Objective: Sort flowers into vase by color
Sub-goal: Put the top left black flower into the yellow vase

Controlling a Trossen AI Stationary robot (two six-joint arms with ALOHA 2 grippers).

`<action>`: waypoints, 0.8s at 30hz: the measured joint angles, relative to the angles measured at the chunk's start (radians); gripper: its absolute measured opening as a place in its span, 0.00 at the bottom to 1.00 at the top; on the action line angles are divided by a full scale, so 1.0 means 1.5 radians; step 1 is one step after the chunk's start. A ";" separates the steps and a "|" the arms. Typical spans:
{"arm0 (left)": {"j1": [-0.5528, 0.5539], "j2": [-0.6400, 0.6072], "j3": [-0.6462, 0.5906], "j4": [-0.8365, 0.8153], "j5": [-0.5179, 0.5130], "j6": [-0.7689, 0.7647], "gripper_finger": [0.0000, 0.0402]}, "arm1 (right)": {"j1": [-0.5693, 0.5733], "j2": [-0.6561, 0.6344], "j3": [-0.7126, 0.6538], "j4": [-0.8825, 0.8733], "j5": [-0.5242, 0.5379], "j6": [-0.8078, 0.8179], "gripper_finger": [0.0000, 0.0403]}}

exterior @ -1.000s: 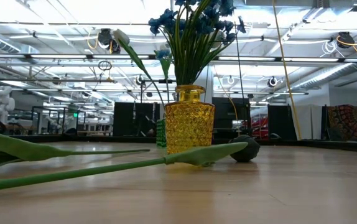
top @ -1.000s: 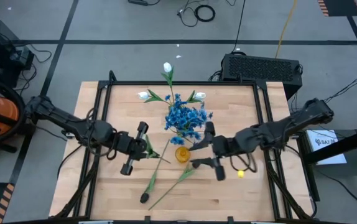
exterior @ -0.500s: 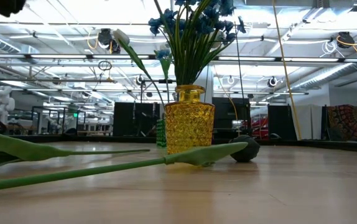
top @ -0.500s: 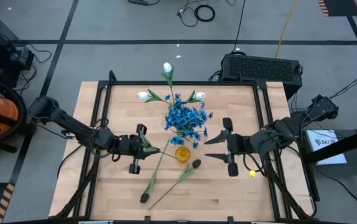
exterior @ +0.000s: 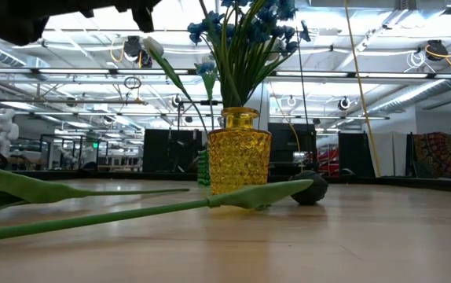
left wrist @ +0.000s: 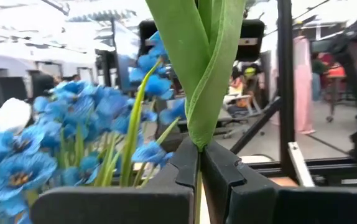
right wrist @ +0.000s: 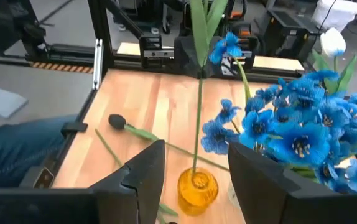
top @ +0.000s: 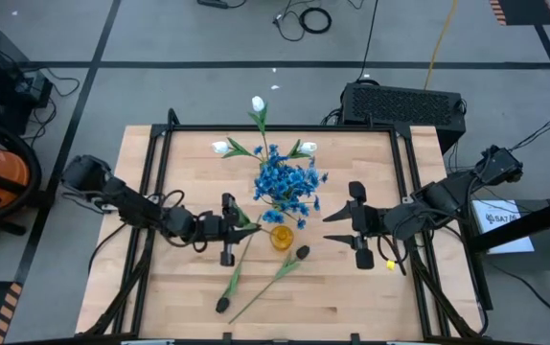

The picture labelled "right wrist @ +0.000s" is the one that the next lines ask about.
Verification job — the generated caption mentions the hazard striped floor mat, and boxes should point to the hazard striped floor mat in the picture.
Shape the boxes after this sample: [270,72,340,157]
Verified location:
[30,61,95,75]

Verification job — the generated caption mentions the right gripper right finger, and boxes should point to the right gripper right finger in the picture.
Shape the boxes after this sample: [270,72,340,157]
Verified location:
[227,142,357,224]

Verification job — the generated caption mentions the blue flower bunch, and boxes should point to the blue flower bunch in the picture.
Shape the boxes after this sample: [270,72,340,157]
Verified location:
[239,105,357,196]
[243,70,357,131]
[200,30,279,156]

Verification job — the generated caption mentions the white plastic bag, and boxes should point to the white plastic bag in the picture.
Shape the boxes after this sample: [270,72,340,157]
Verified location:
[311,0,357,32]

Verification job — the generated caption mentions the person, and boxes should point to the person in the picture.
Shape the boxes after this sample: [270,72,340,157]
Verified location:
[0,114,79,189]

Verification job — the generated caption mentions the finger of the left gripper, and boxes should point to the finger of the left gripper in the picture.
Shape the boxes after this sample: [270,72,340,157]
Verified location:
[203,60,230,78]
[175,35,203,78]

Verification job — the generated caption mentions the white flat panel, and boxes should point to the white flat panel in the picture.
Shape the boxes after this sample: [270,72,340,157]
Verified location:
[0,82,29,119]

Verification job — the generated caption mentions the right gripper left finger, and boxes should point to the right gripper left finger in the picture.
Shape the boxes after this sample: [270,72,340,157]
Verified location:
[0,139,167,224]

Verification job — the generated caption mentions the silver metal bracket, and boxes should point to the silver metal bracket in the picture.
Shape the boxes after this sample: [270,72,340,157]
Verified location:
[92,38,104,91]

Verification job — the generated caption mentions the white tulip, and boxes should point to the white tulip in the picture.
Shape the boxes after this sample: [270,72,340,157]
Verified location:
[310,27,357,96]

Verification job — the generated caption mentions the black frame clip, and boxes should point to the black frame clip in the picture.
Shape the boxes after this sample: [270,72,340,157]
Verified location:
[60,121,89,138]

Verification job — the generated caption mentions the green stems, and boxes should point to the green stems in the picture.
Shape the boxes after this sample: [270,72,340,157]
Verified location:
[108,113,231,172]

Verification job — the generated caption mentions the amber glass vase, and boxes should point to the amber glass vase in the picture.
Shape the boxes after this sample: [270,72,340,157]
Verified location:
[177,167,220,217]

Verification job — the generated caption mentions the black equipment cart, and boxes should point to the black equipment cart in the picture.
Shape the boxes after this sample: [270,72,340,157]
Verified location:
[261,7,324,62]

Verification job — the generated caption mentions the orange black vacuum cleaner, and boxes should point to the orange black vacuum cleaner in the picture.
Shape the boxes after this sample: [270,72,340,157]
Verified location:
[228,0,254,37]

